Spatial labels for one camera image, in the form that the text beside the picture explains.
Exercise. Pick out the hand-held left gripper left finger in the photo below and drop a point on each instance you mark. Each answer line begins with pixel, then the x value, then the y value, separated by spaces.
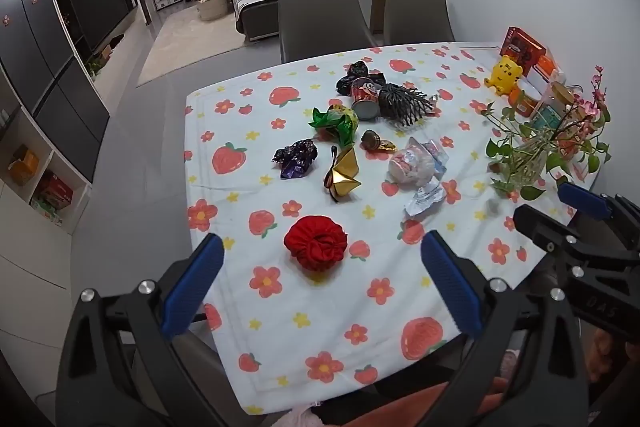
pixel 192 287

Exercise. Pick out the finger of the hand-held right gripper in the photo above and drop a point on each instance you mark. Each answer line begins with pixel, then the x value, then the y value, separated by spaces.
pixel 542 229
pixel 582 199

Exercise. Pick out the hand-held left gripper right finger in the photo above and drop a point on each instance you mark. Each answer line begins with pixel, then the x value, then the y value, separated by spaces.
pixel 450 282

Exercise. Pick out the brown gold chocolate wrapper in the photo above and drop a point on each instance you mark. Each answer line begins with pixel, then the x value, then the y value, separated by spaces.
pixel 372 141

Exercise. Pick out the red orange packet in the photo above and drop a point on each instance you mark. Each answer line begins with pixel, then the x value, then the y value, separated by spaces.
pixel 575 157

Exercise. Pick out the glass vase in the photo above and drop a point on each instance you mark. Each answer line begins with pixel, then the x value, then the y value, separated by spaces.
pixel 527 164

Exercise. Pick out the green vine plant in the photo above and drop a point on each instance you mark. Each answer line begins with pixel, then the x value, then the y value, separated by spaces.
pixel 505 152

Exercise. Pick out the white crumpled wrapper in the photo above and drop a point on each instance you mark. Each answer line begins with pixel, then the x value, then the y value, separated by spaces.
pixel 424 199

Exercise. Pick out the pink blossom branch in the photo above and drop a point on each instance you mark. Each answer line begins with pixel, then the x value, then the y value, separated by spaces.
pixel 595 107

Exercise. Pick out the glass jar with wooden lid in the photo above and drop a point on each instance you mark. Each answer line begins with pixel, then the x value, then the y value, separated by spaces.
pixel 555 104

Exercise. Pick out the orange cup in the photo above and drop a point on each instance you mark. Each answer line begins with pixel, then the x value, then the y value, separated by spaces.
pixel 522 103

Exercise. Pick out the pink clear plastic bag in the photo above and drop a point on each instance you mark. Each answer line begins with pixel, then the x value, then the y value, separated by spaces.
pixel 411 164

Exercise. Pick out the red crumpled cloth ball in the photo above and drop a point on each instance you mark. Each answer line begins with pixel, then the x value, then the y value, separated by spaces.
pixel 315 242

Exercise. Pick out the orange white box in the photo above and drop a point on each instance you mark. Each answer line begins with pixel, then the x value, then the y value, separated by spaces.
pixel 547 67

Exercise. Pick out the person's orange clothing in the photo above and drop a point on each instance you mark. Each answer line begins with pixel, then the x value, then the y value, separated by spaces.
pixel 380 407

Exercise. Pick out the floral strawberry print tablecloth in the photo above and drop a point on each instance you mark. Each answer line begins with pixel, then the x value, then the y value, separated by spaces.
pixel 300 187

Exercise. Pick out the yellow tiger toy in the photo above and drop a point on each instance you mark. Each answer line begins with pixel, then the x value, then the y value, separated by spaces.
pixel 505 74

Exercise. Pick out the gold foil wrapper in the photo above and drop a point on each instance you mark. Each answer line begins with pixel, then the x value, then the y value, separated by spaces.
pixel 342 177

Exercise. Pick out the purple foil wrapper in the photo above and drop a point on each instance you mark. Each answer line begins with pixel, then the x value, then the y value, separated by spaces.
pixel 296 157

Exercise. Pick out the red box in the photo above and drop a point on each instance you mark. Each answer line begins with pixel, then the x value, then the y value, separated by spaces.
pixel 522 44

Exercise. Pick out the red carton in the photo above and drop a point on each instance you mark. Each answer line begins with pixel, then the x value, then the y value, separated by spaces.
pixel 55 193

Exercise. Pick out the black spiky brush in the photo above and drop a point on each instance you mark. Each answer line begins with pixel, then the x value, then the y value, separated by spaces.
pixel 405 104

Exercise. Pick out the white shelf unit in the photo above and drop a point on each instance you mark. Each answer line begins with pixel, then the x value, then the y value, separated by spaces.
pixel 15 217

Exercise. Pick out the green foil wrapper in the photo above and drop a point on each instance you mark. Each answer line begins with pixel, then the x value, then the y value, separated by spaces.
pixel 335 122

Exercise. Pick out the red drink can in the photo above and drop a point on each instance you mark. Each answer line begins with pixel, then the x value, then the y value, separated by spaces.
pixel 366 99

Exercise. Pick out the cardboard box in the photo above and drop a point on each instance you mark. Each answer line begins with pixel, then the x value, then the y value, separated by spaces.
pixel 24 166

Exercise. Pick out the black crumpled wrapper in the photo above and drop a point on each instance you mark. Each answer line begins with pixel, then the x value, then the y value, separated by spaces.
pixel 352 74

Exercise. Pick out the beige rug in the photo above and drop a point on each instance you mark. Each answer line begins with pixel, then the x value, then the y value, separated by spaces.
pixel 200 42

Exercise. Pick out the round beige ottoman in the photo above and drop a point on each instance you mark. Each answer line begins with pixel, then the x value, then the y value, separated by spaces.
pixel 214 8

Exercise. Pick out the black wall cabinet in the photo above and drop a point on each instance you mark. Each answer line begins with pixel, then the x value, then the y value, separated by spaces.
pixel 50 57

